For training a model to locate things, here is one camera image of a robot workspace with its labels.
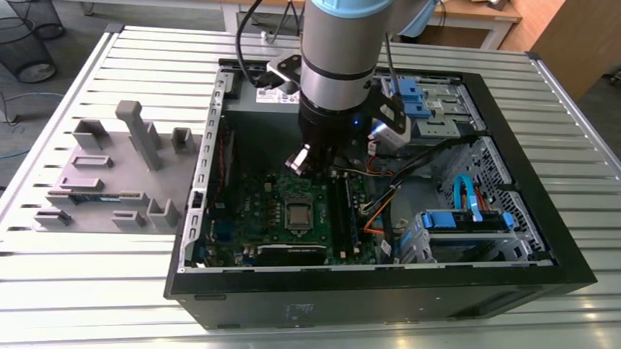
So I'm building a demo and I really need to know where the wooden cabinet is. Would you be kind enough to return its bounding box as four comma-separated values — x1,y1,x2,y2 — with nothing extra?
528,0,621,103

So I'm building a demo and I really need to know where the black camera cable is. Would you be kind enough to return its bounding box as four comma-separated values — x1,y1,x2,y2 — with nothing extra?
385,31,405,100
234,0,273,90

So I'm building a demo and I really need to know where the metal socket cover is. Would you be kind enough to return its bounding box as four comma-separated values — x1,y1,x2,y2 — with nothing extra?
284,195,318,232

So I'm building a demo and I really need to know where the grey metal disk bay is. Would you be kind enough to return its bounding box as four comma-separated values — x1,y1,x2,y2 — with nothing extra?
400,209,558,265

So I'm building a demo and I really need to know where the wooden desk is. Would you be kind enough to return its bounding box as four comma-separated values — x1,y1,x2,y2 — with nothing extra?
427,0,525,52

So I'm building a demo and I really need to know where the hard disk in blue carrier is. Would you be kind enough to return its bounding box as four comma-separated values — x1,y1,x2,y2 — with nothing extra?
421,209,517,234

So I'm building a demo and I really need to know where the black wire bundle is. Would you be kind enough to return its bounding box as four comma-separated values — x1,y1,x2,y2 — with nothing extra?
361,133,489,215

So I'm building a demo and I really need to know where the RAM stick blue label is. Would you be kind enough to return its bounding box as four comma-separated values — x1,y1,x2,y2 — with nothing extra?
67,191,123,204

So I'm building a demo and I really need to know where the blue data wire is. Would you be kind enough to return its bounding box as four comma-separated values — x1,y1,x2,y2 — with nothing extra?
455,174,487,223

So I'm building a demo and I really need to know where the black RAM slot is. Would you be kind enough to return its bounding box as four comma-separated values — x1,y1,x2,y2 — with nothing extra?
336,176,349,257
330,177,344,257
340,174,355,255

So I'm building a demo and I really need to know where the orange data wire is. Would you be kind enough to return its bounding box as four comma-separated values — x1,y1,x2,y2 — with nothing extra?
363,194,396,241

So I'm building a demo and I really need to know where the black mesh waste basket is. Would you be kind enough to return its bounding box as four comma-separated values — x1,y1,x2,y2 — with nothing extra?
27,0,67,41
0,16,59,84

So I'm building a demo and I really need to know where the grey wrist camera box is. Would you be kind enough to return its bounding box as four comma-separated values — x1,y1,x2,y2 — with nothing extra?
265,52,306,96

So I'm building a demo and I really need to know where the green motherboard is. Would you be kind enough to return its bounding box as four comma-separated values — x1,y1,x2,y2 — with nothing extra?
197,169,388,268

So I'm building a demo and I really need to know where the blue disk carrier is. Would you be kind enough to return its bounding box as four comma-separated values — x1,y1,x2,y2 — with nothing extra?
397,78,435,120

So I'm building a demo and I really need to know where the black PC case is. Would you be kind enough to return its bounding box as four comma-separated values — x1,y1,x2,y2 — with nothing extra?
162,57,602,331

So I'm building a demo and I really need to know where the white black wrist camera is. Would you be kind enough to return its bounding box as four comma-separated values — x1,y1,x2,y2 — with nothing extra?
369,119,415,149

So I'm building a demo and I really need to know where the grey metal drive cage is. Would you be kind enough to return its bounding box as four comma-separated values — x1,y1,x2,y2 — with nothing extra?
376,77,489,161

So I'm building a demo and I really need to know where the grey power supply unit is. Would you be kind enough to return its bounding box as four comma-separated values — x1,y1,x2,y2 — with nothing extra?
226,75,304,170

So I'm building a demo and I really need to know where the grey parts rack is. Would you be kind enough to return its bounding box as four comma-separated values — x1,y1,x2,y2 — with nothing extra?
31,100,205,236

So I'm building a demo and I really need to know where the black graphics card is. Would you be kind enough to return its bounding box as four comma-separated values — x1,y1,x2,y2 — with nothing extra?
257,242,332,267

